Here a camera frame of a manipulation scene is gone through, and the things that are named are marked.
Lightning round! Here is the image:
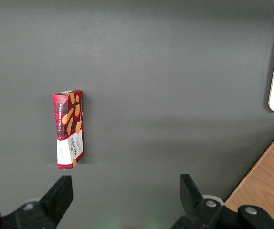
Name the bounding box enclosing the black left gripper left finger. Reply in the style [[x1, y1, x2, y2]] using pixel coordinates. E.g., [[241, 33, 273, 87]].
[[0, 175, 74, 229]]

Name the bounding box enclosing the oak wooden drawer cabinet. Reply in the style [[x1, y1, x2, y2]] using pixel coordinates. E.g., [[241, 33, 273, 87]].
[[224, 129, 274, 229]]

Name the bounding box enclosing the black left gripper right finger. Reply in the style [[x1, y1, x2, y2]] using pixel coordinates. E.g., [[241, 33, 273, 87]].
[[169, 174, 274, 229]]

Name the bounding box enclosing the red shortbread cookie box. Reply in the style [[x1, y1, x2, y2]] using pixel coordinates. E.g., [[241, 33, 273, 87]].
[[53, 89, 85, 170]]

